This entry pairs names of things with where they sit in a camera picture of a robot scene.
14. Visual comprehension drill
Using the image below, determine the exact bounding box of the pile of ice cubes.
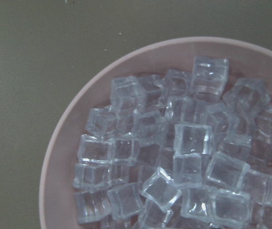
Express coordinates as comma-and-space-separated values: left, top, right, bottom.
73, 56, 272, 229

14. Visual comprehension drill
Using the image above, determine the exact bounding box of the pink bowl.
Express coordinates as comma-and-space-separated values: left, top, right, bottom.
39, 37, 272, 229

